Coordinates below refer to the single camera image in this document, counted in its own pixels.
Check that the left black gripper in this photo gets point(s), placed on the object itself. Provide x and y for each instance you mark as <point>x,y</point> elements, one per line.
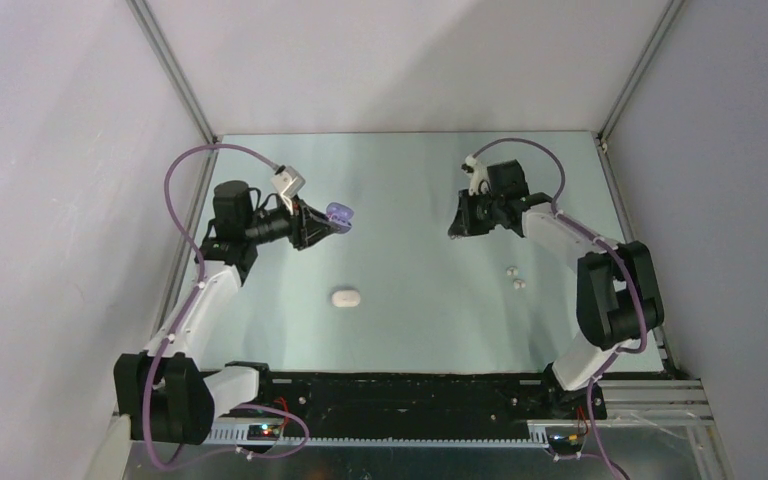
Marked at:
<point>308,226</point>

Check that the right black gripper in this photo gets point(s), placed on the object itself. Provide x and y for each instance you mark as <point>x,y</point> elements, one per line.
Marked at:
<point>463,225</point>

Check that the purple earbud charging case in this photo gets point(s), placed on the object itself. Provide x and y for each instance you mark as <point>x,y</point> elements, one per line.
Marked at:
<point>340,216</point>

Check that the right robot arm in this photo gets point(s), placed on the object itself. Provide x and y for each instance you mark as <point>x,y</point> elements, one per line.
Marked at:
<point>617,299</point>

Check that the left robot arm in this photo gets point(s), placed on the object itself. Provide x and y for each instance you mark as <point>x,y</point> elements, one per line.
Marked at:
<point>162,389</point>

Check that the white earbud charging case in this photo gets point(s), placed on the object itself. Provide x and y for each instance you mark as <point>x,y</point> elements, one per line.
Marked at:
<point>345,298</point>

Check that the left controller board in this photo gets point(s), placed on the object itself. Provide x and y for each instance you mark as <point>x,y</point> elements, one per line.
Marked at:
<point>264,432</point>

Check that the controller board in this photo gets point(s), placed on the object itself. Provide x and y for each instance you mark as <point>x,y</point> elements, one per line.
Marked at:
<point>264,432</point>
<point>566,447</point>

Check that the right controller board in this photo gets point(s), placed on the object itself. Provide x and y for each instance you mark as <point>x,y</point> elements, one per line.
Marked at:
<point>566,447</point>

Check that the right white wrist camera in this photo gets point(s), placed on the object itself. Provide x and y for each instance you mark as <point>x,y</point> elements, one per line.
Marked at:
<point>477,172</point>

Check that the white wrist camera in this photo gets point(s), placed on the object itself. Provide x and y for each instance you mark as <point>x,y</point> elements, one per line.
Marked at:
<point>477,172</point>
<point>287,183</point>

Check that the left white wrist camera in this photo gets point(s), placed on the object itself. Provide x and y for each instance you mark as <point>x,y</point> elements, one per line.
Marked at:
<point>287,183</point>

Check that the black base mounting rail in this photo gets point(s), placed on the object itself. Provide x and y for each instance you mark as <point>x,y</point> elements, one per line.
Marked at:
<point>421,406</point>

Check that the left aluminium frame post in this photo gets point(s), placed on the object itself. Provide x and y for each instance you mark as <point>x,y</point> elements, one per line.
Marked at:
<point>153,32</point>

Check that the aluminium frame post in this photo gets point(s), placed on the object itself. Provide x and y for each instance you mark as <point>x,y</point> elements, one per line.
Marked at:
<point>646,57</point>
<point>153,32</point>

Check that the right aluminium frame post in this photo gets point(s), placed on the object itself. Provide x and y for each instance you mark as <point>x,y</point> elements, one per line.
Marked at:
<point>646,57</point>

